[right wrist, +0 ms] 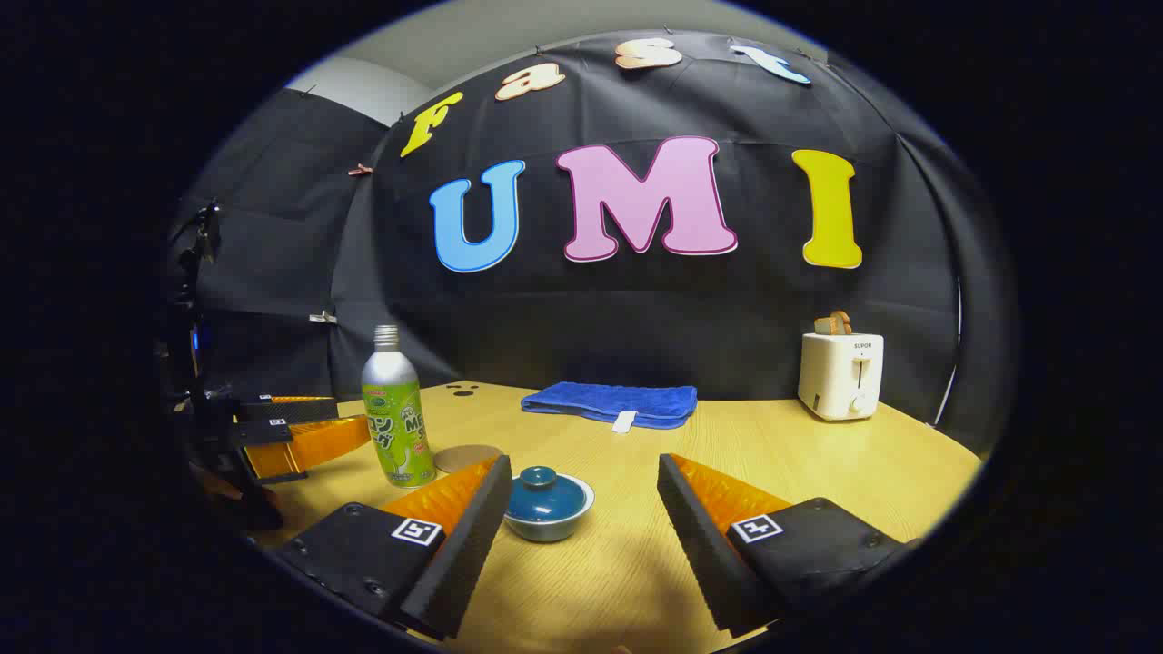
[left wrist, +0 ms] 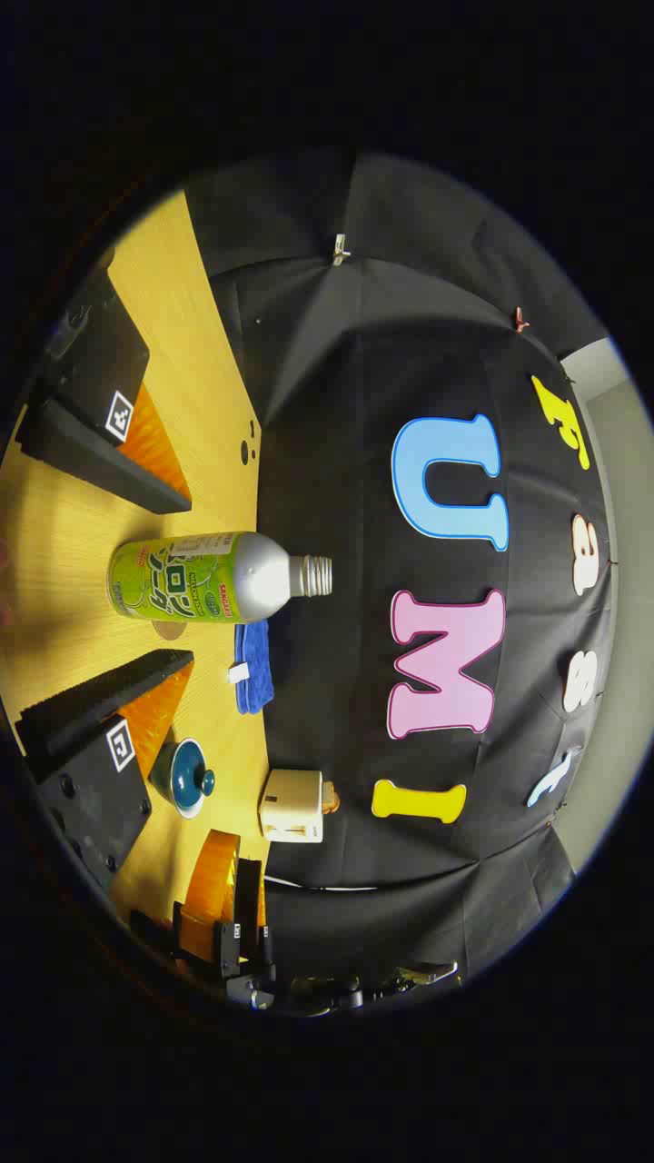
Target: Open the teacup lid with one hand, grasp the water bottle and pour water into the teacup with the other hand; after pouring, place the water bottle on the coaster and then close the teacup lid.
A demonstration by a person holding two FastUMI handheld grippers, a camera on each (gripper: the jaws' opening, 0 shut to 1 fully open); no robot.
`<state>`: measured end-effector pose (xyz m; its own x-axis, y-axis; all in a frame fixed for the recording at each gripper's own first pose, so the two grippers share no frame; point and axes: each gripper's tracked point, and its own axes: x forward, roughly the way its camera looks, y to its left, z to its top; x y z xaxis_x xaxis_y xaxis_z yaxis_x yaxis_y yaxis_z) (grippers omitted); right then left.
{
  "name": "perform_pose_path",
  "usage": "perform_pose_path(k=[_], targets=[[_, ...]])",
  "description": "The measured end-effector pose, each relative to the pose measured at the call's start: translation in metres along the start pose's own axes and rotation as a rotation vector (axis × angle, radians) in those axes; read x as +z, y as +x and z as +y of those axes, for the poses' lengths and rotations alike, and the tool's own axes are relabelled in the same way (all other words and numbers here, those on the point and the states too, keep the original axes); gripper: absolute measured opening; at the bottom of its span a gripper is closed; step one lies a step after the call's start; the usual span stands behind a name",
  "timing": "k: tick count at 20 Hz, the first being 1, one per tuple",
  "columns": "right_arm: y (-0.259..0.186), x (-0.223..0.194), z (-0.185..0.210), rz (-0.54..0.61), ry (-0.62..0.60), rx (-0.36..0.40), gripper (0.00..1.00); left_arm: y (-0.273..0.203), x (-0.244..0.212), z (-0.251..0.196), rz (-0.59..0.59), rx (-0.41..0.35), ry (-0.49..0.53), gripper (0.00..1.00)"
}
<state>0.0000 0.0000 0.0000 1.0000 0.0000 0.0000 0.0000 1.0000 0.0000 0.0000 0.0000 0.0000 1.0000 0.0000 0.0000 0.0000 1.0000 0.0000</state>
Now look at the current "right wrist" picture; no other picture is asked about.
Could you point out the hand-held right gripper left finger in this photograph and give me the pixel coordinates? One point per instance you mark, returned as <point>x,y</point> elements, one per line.
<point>459,554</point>

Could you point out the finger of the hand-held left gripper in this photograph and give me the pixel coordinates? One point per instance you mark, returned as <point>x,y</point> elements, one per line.
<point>291,409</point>
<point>309,445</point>

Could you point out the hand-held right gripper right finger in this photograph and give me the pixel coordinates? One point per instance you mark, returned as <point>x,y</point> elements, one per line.
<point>704,554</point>

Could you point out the white teacup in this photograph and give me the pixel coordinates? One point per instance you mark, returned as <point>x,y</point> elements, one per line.
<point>548,531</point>

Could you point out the silver green label water bottle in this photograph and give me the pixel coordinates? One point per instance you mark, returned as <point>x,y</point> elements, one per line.
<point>397,418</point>

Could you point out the round cork coaster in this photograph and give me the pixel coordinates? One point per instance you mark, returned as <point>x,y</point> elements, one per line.
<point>463,457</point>

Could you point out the blue teacup lid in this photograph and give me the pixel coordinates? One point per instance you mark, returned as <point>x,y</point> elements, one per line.
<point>545,495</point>

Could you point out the silver clip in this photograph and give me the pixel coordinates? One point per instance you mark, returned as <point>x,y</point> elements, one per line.
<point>323,318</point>

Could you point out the blue folded towel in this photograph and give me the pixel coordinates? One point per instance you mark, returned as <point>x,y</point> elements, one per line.
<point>609,401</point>

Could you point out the white toaster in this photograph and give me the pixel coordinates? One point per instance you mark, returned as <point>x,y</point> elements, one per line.
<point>838,377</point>

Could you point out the black backdrop cloth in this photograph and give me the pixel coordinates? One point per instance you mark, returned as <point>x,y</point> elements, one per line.
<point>636,318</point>

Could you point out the toast slice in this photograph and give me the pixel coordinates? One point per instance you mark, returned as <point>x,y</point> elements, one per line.
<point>832,323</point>

